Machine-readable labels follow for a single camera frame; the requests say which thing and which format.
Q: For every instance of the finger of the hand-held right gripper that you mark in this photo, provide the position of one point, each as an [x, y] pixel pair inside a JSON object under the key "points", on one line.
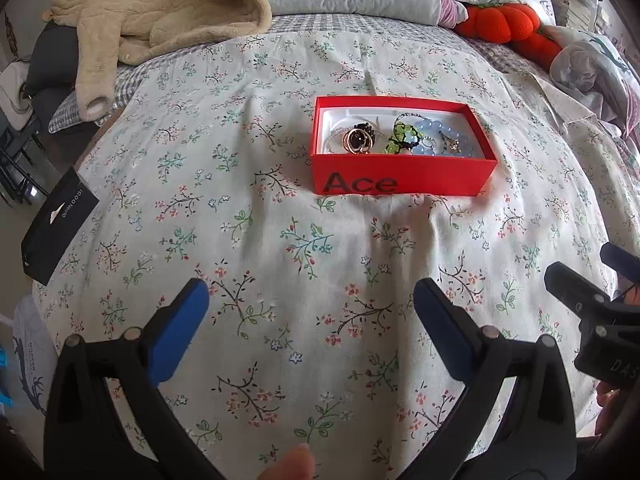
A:
{"points": [[575, 287], [620, 260]]}

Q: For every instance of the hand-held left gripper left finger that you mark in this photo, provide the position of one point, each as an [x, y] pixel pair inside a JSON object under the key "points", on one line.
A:
{"points": [[180, 330]]}

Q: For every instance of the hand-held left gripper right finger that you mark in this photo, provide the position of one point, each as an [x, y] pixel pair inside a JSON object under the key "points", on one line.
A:
{"points": [[445, 330]]}

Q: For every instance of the red jewelry box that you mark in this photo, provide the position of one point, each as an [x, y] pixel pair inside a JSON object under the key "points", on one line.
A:
{"points": [[425, 175]]}

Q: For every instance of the gold earring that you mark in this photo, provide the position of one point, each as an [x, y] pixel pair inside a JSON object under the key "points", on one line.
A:
{"points": [[452, 144]]}

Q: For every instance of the person's right hand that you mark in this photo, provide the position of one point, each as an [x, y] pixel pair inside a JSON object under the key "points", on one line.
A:
{"points": [[606, 410]]}

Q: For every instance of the person's left hand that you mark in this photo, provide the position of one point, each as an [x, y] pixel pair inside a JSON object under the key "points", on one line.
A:
{"points": [[292, 465]]}

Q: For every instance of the floral bed sheet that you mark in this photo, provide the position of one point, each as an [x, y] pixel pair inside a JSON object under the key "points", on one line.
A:
{"points": [[300, 270]]}

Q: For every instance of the white patterned paper bag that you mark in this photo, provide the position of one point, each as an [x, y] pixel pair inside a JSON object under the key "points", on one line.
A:
{"points": [[30, 360]]}

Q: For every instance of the black cardboard box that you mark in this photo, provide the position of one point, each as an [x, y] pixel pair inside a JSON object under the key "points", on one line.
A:
{"points": [[55, 230]]}

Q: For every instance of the cream floral folded cloth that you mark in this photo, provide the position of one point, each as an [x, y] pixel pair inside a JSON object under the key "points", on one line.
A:
{"points": [[555, 95]]}

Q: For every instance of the blue plastic item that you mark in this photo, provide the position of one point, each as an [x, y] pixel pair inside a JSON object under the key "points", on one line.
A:
{"points": [[3, 375]]}

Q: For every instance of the grey crumpled cloth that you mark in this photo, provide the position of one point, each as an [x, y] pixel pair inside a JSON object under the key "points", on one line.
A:
{"points": [[590, 70]]}

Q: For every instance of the gold rings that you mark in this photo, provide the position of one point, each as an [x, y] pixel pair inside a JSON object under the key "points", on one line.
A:
{"points": [[346, 146]]}

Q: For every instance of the black chair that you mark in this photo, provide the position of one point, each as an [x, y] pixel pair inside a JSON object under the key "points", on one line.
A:
{"points": [[20, 170]]}

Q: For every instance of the orange pumpkin plush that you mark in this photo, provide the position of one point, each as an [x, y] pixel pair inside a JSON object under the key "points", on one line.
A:
{"points": [[495, 22], [537, 47]]}

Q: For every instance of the stack of books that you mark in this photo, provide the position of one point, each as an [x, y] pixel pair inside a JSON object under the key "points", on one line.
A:
{"points": [[570, 2]]}

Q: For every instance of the dark cushion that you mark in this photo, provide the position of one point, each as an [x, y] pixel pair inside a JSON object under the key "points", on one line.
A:
{"points": [[50, 60]]}

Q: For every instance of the beige fleece jacket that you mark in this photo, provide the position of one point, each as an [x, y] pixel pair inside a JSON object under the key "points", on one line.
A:
{"points": [[150, 15]]}

